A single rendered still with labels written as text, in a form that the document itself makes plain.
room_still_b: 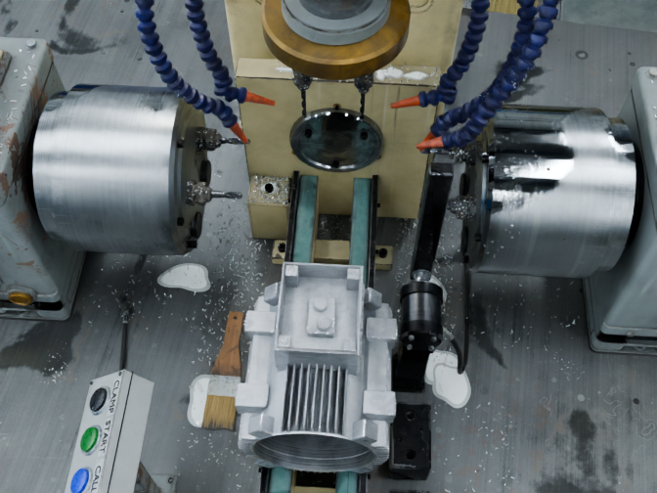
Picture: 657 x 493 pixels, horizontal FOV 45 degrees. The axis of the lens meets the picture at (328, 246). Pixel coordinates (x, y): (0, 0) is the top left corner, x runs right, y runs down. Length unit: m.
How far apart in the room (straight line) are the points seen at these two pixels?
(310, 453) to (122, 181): 0.44
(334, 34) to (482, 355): 0.62
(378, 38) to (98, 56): 0.91
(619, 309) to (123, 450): 0.74
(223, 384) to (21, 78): 0.55
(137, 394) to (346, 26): 0.51
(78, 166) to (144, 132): 0.10
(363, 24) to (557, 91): 0.81
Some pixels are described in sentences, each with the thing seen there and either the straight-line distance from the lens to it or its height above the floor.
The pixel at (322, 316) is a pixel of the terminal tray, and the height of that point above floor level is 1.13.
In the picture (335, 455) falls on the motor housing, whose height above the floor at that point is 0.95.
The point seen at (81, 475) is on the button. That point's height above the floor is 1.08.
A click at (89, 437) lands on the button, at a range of 1.01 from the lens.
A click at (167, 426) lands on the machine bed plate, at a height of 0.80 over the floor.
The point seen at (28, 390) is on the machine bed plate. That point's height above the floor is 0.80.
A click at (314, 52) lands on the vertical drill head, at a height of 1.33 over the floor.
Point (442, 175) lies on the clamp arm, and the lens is 0.94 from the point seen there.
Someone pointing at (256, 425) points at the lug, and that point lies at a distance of 0.96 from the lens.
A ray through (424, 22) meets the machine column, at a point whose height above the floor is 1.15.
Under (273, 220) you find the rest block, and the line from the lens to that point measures 1.36.
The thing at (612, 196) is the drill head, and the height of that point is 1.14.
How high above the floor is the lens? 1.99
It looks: 58 degrees down
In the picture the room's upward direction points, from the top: straight up
